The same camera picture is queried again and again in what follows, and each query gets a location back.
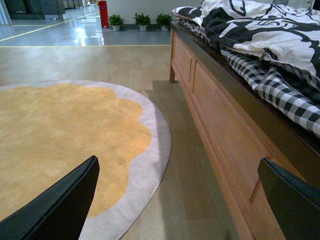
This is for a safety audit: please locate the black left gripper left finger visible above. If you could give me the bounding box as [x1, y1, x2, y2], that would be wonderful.
[0, 155, 100, 240]

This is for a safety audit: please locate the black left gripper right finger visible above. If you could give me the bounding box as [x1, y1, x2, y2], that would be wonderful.
[257, 157, 320, 240]

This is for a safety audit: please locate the yellow and grey round rug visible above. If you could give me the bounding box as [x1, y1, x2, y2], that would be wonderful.
[0, 80, 171, 240]

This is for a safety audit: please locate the black and white checkered sheet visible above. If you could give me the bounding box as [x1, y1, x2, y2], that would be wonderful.
[174, 17, 320, 140]

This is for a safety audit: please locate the black and white patterned duvet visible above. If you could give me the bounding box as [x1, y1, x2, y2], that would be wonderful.
[171, 0, 320, 78]

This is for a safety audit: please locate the left potted green plant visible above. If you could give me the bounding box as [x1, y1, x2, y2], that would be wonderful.
[108, 14, 124, 32]

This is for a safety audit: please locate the potted green plant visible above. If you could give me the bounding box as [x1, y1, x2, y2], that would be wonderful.
[133, 13, 151, 32]
[155, 13, 173, 32]
[108, 14, 124, 32]

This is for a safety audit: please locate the red fire extinguisher cabinet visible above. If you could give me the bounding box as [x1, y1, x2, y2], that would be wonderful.
[97, 0, 110, 29]

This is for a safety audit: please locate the grey machine cabinet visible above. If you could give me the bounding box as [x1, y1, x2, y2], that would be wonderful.
[4, 0, 66, 20]

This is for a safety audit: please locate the middle potted green plant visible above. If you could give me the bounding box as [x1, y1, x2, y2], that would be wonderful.
[133, 13, 151, 32]

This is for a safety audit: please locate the right potted green plant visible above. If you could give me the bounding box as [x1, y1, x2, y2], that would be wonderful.
[155, 13, 173, 32]

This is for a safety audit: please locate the wooden bed frame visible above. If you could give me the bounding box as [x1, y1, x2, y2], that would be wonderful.
[169, 23, 320, 240]

